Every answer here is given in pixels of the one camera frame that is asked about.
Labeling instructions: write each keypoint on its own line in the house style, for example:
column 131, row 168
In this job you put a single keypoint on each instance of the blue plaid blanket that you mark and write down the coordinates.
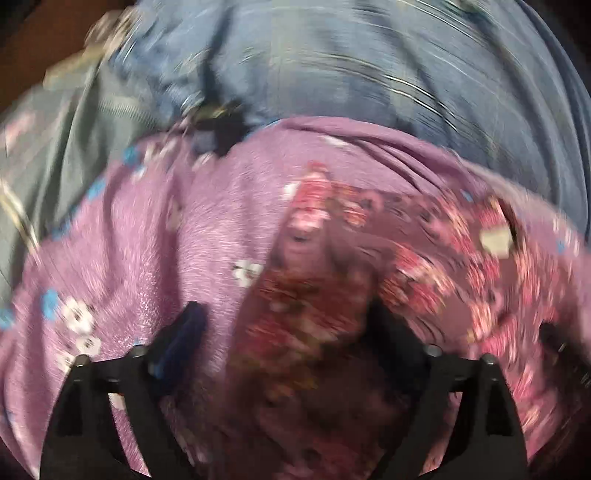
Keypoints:
column 346, row 60

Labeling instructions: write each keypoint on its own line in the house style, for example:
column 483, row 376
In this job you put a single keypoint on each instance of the maroon floral garment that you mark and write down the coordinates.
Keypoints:
column 318, row 295

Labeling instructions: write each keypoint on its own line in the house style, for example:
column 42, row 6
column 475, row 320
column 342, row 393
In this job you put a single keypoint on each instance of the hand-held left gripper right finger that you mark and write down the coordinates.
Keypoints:
column 392, row 339

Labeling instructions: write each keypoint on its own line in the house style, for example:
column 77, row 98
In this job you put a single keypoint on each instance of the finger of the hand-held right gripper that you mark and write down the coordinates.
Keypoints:
column 554, row 344

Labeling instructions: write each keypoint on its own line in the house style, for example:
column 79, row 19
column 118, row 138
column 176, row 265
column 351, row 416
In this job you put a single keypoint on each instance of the grey-green striped cloth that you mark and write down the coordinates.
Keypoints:
column 69, row 161

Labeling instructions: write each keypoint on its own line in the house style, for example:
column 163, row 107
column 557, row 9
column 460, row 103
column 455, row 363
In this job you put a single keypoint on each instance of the purple floral bed sheet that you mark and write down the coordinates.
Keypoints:
column 138, row 240

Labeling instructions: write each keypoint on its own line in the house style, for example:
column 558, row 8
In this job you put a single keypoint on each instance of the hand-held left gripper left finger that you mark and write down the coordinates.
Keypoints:
column 187, row 330

